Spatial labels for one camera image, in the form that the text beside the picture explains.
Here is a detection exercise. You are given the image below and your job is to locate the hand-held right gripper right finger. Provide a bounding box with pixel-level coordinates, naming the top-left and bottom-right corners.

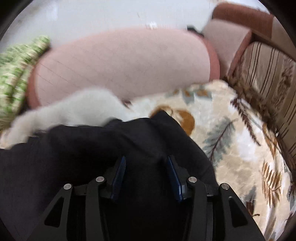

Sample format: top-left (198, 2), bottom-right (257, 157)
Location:
top-left (166, 156), bottom-right (266, 241)

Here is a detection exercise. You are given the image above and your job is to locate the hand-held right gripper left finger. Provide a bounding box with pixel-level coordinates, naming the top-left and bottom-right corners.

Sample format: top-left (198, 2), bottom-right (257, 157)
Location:
top-left (28, 156), bottom-right (127, 241)

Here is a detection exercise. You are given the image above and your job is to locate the black coat with fur collar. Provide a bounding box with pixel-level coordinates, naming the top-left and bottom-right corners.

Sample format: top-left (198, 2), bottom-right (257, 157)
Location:
top-left (0, 89), bottom-right (219, 241)

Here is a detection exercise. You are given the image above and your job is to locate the leaf print blanket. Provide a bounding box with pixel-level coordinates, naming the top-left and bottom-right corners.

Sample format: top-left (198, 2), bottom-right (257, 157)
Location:
top-left (129, 80), bottom-right (296, 241)

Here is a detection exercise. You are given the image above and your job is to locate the pink sofa armrest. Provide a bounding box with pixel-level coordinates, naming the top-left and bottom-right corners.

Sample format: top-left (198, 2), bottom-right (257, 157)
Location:
top-left (26, 28), bottom-right (221, 109)

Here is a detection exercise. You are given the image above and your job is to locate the striped floral sofa cushion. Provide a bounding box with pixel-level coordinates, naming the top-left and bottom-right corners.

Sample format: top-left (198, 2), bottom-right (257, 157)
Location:
top-left (228, 42), bottom-right (296, 176)

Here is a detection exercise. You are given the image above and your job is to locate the pink cushion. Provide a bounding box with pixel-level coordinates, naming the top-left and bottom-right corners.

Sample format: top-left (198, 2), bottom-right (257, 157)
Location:
top-left (203, 20), bottom-right (252, 79)

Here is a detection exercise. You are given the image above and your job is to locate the small black object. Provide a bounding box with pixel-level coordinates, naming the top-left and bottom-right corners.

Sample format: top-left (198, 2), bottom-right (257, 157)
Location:
top-left (187, 25), bottom-right (204, 36)

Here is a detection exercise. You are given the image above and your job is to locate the green checked blanket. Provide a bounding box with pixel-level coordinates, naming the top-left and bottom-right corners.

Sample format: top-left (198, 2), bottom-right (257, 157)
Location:
top-left (0, 35), bottom-right (51, 130)

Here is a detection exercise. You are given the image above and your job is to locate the brown and beige sofa back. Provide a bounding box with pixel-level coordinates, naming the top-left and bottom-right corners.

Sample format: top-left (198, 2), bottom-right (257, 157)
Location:
top-left (213, 3), bottom-right (292, 54)

